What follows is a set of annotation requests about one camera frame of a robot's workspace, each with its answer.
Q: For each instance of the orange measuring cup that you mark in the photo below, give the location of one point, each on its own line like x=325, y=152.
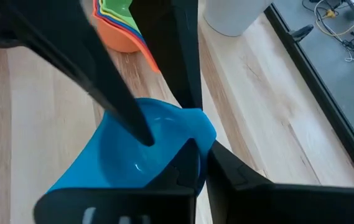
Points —
x=117, y=40

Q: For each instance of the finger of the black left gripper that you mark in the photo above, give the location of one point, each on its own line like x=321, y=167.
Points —
x=55, y=37
x=176, y=46

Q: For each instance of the blue measuring cup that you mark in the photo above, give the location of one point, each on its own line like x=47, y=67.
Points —
x=117, y=155

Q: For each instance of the green measuring cup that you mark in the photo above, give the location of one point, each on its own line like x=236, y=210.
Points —
x=120, y=12

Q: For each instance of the purple measuring cup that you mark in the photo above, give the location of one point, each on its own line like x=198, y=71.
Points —
x=116, y=23

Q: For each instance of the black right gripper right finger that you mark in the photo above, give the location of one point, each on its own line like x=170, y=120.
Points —
x=273, y=205

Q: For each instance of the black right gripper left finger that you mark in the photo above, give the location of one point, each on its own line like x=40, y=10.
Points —
x=117, y=205

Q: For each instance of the yellow measuring cup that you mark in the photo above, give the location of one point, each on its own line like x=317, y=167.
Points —
x=114, y=19

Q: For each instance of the red measuring cup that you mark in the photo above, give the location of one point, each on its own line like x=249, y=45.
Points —
x=114, y=26

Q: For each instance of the black table frame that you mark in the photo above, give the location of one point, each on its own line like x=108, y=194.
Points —
x=319, y=93

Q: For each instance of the white plant pot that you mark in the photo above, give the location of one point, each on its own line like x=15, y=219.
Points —
x=232, y=15

